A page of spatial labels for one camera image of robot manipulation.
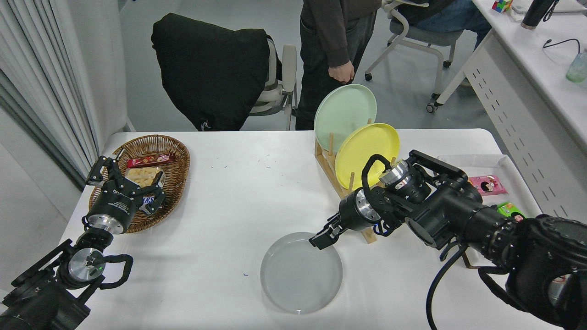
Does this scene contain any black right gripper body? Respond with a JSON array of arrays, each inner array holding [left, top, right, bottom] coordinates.
[[338, 190, 373, 232]]

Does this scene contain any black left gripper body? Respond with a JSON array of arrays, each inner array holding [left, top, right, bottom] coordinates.
[[89, 180, 140, 225]]

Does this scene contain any grey plate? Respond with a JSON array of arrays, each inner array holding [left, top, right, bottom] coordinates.
[[260, 232, 343, 315]]

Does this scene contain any wooden plate rack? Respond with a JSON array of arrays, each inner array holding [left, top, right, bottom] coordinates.
[[314, 118, 397, 244]]

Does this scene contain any yellow plate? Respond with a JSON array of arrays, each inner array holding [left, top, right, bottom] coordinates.
[[334, 123, 400, 191]]

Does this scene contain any pale green plate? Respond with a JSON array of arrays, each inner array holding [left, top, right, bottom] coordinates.
[[314, 84, 377, 154]]

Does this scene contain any person's hand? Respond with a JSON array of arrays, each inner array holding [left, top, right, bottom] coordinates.
[[328, 60, 355, 85]]

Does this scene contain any clear bag of chips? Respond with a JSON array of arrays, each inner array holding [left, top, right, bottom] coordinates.
[[125, 166, 166, 189]]

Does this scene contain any red snack bar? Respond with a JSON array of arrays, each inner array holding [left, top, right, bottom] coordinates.
[[127, 154, 176, 169]]

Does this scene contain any brown wicker basket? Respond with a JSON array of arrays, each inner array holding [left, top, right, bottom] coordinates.
[[89, 134, 191, 234]]

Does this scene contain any black jacket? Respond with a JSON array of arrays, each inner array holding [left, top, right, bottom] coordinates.
[[151, 13, 271, 132]]

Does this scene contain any white curtain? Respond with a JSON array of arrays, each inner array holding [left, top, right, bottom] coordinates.
[[0, 0, 99, 188]]

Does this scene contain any pink snack packet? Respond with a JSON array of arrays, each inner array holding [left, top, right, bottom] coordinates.
[[468, 175, 509, 197]]

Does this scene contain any green snack packet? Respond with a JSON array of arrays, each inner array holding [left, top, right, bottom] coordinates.
[[497, 202, 526, 220]]

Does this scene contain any white office chair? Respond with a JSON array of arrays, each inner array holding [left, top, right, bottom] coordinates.
[[250, 36, 299, 131]]

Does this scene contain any standing person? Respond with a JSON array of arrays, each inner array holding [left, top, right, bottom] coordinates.
[[296, 0, 382, 131]]

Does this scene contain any white tray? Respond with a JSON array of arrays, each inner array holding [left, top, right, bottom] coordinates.
[[436, 154, 544, 269]]

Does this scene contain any grey office chair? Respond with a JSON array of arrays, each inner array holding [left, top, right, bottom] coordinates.
[[365, 0, 464, 114]]

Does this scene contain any seated person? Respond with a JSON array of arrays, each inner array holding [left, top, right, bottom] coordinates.
[[397, 0, 492, 88]]

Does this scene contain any green glass cup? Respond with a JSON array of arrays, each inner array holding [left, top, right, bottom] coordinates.
[[565, 49, 587, 83]]

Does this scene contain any black flask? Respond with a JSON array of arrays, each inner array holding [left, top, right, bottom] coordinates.
[[521, 0, 556, 30]]

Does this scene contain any thin black cable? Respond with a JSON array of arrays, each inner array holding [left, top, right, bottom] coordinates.
[[543, 38, 581, 55]]

